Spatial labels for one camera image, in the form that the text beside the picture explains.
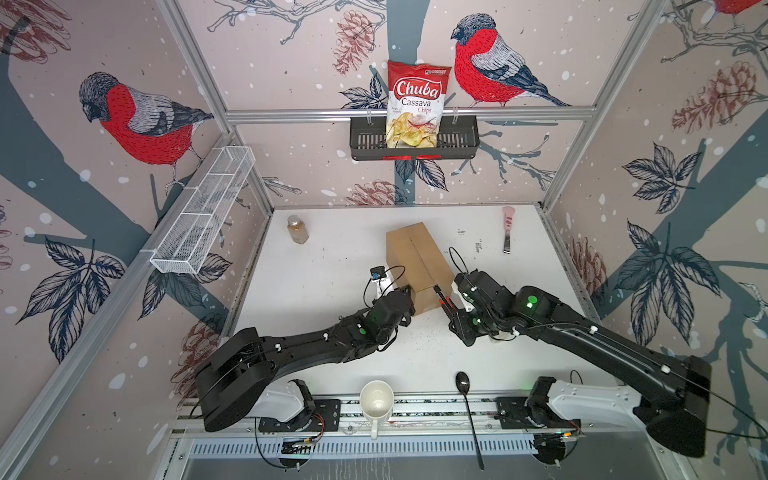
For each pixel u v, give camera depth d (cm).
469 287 55
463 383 78
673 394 39
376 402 76
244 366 42
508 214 118
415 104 83
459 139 107
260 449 70
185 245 72
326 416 73
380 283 71
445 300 77
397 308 60
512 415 73
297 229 104
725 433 43
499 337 62
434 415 75
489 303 54
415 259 86
